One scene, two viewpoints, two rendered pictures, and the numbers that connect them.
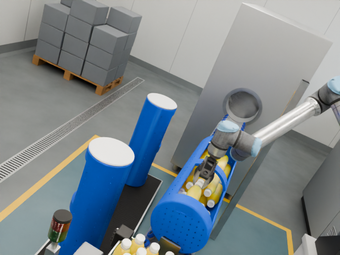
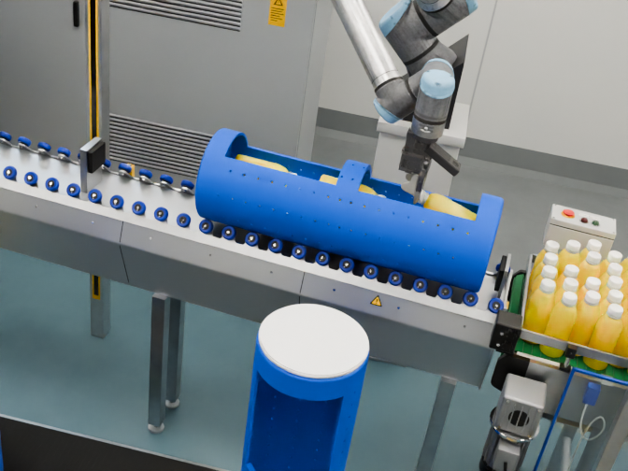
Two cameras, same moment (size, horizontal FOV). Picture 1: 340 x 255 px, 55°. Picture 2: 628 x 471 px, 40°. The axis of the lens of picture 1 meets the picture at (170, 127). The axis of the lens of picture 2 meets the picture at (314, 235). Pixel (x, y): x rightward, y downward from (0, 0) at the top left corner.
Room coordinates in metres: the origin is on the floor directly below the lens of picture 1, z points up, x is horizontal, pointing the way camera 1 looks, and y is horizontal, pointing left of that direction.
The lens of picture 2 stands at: (1.65, 1.94, 2.41)
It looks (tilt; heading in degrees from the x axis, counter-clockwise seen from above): 33 degrees down; 271
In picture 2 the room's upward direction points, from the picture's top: 9 degrees clockwise
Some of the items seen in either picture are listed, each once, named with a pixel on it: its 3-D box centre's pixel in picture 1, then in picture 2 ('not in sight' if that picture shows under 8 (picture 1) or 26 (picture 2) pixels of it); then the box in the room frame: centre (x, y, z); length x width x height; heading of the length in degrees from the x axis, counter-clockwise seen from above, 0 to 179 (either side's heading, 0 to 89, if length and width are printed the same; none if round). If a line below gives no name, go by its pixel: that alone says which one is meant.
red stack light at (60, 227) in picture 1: (61, 221); not in sight; (0.83, 0.21, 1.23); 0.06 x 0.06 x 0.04
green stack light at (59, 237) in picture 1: (58, 230); not in sight; (0.83, 0.21, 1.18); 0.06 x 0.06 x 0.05
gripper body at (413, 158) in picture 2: (210, 161); (419, 151); (1.45, -0.25, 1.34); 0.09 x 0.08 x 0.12; 169
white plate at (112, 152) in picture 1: (112, 151); (313, 339); (1.66, 0.26, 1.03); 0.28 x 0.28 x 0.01
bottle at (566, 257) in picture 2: not in sight; (563, 272); (0.94, -0.30, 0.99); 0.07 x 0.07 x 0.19
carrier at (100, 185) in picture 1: (92, 205); (293, 462); (1.66, 0.26, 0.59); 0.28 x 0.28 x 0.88
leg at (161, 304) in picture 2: not in sight; (158, 364); (2.19, -0.33, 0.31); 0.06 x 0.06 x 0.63; 80
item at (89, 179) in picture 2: not in sight; (93, 165); (2.45, -0.45, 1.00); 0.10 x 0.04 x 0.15; 80
